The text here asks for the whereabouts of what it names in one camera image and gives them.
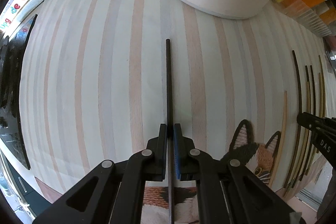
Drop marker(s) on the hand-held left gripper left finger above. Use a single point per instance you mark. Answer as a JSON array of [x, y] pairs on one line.
[[162, 150]]

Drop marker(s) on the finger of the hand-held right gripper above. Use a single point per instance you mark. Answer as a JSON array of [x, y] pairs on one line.
[[307, 121]]

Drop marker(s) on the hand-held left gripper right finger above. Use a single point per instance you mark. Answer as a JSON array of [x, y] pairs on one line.
[[176, 158]]

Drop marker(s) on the black chopstick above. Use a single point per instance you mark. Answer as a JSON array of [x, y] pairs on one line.
[[298, 87], [168, 82]]

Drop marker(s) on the dark brown chopstick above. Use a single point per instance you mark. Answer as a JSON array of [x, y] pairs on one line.
[[314, 92], [308, 92]]

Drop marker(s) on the dark cloth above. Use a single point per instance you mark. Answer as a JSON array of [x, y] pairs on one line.
[[328, 205]]

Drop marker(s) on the striped cat print mat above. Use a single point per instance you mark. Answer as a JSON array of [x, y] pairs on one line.
[[105, 82]]

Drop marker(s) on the dark cabinet drawer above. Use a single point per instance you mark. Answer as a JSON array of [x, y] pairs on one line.
[[23, 195]]

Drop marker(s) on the black glossy panel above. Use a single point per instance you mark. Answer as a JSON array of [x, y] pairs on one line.
[[15, 82]]

